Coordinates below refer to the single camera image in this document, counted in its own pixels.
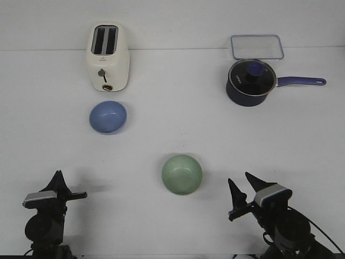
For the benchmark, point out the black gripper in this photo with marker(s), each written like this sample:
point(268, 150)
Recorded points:
point(58, 205)
point(265, 216)

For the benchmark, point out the green bowl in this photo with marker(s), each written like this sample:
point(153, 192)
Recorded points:
point(182, 174)

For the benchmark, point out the blue bowl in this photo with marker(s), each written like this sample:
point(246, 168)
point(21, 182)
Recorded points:
point(108, 117)

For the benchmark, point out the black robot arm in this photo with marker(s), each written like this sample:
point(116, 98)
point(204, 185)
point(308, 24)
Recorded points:
point(286, 231)
point(46, 228)

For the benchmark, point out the dark blue saucepan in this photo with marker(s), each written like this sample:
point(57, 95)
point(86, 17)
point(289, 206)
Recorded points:
point(249, 101)

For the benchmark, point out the glass lid blue knob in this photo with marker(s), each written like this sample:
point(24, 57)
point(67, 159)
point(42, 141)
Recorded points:
point(252, 77)

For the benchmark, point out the white toaster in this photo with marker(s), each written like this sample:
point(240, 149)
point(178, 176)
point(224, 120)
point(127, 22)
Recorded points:
point(108, 57)

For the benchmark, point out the clear container blue rim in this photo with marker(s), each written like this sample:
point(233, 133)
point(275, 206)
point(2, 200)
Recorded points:
point(264, 47)

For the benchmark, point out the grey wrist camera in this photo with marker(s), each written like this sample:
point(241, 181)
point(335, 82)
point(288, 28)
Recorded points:
point(272, 193)
point(35, 200)

